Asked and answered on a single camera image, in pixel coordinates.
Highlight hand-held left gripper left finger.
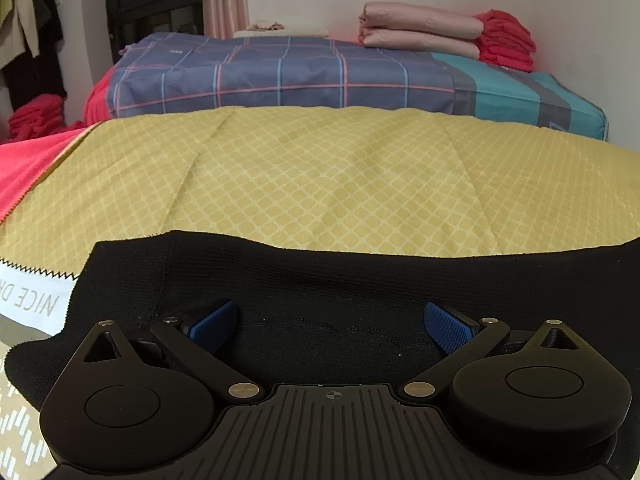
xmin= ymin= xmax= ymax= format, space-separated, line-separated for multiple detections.
xmin=75 ymin=298 xmax=266 ymax=404

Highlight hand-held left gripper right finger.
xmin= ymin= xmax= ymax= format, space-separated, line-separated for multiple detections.
xmin=396 ymin=301 xmax=587 ymax=404

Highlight dark hanging clothes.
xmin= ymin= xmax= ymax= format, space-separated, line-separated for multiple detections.
xmin=0 ymin=0 xmax=69 ymax=107

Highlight beige dashed bed sheet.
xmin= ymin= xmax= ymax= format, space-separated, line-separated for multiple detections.
xmin=0 ymin=340 xmax=57 ymax=480

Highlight dark window frame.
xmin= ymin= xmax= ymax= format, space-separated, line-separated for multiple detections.
xmin=102 ymin=0 xmax=206 ymax=69

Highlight stack of red folded blankets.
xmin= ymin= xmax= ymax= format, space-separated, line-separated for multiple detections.
xmin=472 ymin=8 xmax=539 ymax=72

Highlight pile of red cloth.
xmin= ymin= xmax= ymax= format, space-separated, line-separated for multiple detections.
xmin=9 ymin=92 xmax=66 ymax=144

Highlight blue plaid quilt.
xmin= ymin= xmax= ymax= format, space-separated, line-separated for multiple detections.
xmin=107 ymin=31 xmax=609 ymax=142

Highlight beige pillow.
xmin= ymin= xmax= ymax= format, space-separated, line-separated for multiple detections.
xmin=232 ymin=20 xmax=331 ymax=40

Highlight yellow patterned blanket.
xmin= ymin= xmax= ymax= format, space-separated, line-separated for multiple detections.
xmin=0 ymin=105 xmax=640 ymax=333

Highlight black knit pants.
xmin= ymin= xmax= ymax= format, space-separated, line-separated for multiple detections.
xmin=5 ymin=230 xmax=640 ymax=397

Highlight red blanket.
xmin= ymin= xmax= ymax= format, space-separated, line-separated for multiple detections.
xmin=0 ymin=79 xmax=117 ymax=223

